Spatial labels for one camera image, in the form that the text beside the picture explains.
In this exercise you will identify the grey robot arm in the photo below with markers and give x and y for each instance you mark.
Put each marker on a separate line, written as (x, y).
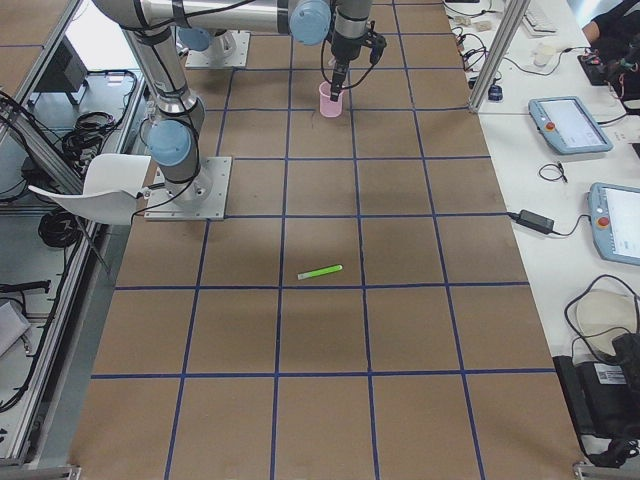
(173, 140)
(343, 26)

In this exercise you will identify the green pen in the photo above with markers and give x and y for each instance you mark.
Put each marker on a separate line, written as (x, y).
(320, 272)

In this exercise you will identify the teach pendant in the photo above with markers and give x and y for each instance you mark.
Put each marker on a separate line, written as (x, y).
(567, 126)
(614, 212)

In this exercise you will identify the teach pendant near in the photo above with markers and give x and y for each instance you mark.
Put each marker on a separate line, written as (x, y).
(614, 212)

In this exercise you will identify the black power adapter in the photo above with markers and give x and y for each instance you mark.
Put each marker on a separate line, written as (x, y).
(532, 221)

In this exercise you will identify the teach pendant far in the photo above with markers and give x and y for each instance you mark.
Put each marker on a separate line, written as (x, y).
(567, 126)

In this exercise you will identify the aluminium frame post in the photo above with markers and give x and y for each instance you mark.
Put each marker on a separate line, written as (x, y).
(512, 17)

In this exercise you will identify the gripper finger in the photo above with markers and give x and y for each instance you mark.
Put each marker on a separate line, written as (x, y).
(340, 71)

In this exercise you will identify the pink mesh cup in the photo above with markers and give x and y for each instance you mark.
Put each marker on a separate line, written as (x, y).
(329, 108)

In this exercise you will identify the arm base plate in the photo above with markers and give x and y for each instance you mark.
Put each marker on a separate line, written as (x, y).
(205, 198)
(215, 49)

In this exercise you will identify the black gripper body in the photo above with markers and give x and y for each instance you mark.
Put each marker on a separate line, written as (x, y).
(346, 48)

